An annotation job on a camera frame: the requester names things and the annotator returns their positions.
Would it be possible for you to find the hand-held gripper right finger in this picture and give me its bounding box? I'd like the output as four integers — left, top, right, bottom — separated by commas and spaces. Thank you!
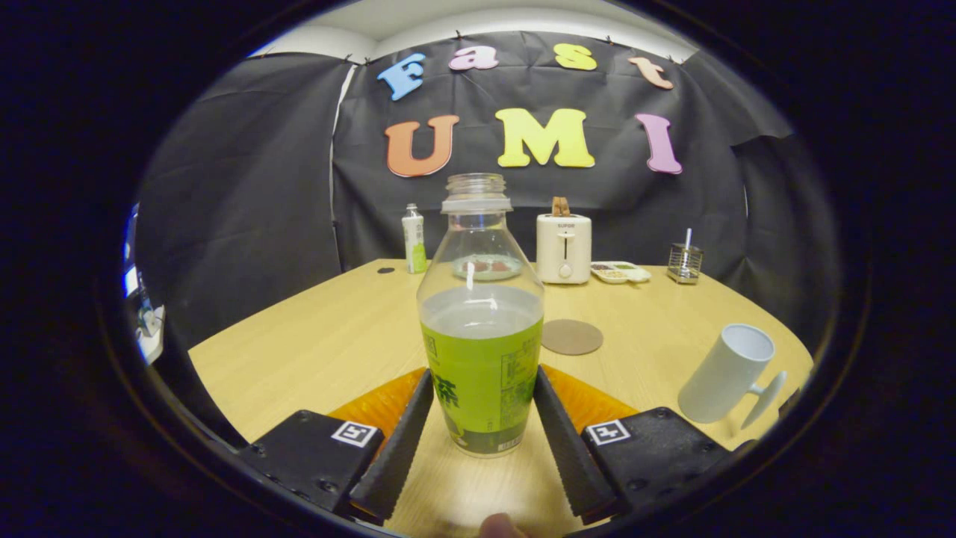
533, 364, 733, 526

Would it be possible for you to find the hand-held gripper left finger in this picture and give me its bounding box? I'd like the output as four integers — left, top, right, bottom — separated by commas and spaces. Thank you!
239, 366, 435, 526

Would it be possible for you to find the clear juice bottle green label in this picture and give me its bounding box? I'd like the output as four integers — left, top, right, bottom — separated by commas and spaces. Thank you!
416, 173, 545, 458

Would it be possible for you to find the round brown coaster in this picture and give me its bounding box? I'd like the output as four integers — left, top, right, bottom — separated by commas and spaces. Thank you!
541, 319, 604, 356

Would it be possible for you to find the white cup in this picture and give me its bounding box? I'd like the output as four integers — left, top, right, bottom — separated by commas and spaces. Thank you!
677, 323, 787, 430

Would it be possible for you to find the wooden table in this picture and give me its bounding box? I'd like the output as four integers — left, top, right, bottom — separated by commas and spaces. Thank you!
187, 258, 815, 538

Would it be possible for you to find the white divided snack dish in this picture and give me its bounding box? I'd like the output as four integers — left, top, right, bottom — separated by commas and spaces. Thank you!
590, 261, 652, 285

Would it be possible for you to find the white toaster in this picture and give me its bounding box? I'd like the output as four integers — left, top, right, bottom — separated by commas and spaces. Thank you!
536, 213, 592, 285

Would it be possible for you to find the black backdrop cloth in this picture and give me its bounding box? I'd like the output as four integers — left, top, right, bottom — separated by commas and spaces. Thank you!
134, 30, 837, 352

